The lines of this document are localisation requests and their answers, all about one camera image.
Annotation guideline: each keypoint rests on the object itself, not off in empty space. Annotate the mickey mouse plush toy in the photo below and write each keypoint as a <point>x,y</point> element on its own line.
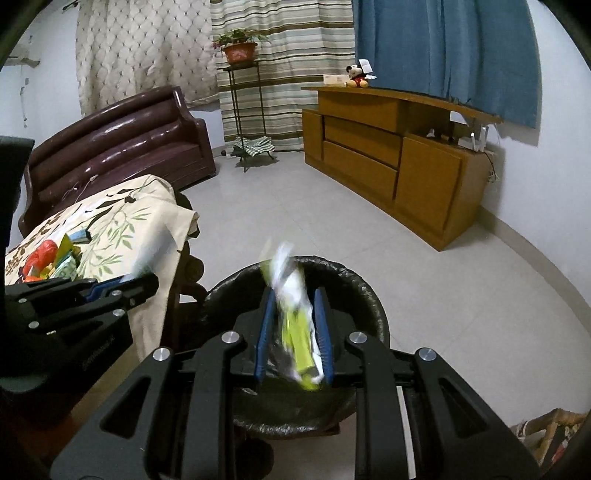
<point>357,78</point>

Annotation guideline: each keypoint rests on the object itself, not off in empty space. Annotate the wooden tv cabinet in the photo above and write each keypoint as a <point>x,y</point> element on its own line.
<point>396,150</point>

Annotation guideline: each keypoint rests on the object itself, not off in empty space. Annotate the beige patterned curtain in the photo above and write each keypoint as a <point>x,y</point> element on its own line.
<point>124,48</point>

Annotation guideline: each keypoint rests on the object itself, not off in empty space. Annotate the red plastic bag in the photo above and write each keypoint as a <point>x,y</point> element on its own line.
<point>38,260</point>

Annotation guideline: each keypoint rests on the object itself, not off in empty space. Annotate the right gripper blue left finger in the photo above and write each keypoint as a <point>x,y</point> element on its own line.
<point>265,334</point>

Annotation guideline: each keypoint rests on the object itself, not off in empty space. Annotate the potted green plant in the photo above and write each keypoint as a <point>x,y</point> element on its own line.
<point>239,45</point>

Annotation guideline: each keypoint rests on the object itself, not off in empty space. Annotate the yellow snack wrapper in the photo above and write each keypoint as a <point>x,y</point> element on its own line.
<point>66,262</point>

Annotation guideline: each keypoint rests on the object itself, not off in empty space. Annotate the black metal plant stand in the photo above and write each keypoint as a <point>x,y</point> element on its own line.
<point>241,110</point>

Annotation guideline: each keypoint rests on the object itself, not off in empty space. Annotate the light blue wrapper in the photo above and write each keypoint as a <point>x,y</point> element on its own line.
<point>82,236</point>

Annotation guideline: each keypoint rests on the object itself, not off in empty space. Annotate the floral beige tablecloth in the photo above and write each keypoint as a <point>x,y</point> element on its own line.
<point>123,222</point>

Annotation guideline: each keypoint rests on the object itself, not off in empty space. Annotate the small white box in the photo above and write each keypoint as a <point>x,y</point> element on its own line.
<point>335,80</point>

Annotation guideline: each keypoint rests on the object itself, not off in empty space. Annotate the white wifi router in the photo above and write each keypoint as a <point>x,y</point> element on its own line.
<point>475,141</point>

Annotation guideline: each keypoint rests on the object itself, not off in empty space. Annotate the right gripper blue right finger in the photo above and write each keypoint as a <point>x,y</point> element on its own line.
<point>323,326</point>

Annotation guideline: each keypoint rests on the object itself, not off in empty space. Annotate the striped curtain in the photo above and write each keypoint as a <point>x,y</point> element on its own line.
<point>307,39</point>

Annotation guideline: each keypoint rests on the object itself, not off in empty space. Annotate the white green plastic wrapper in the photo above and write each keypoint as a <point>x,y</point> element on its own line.
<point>293,348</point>

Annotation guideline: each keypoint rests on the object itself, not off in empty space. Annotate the wicker basket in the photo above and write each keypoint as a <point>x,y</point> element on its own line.
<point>548,436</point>

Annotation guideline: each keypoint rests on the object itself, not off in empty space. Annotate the black trash bin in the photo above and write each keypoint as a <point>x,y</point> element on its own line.
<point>276,407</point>

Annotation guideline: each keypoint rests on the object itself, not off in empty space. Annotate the checkered cloth on stand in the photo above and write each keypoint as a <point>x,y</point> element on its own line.
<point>245,147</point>

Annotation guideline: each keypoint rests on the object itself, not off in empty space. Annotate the blue curtain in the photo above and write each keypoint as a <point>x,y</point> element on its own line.
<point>480,54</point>

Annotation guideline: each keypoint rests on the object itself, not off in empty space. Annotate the dark brown leather sofa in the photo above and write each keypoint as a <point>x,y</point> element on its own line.
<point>149,133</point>

